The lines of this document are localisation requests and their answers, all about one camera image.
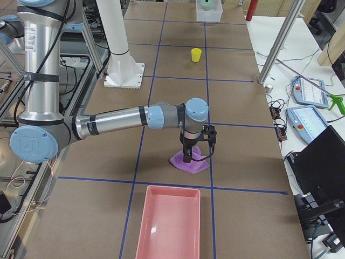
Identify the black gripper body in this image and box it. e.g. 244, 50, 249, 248
180, 133, 201, 155

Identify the purple microfiber cloth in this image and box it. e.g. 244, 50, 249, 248
169, 146, 209, 174

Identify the yellow plastic cup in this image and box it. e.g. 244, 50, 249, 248
191, 47, 202, 63

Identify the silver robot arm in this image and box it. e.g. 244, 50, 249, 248
1, 15, 24, 45
10, 1, 216, 163

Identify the clear plastic storage box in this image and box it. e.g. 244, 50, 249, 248
196, 0, 223, 22

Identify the pink plastic bin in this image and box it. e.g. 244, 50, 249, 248
135, 185, 201, 258

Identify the small metal cylinder weight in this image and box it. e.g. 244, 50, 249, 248
265, 84, 273, 94

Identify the blue teach pendant tablet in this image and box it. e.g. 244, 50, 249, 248
286, 105, 329, 144

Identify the black laptop computer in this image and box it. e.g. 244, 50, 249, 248
287, 126, 344, 205

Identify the green grabber reach tool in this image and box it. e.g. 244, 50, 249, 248
276, 58, 345, 115

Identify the red fire extinguisher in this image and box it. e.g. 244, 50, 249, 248
246, 0, 258, 22

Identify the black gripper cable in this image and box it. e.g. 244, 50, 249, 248
191, 142, 216, 162

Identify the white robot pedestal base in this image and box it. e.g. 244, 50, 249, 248
96, 0, 145, 89

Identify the aluminium frame post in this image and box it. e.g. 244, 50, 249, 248
258, 0, 305, 84

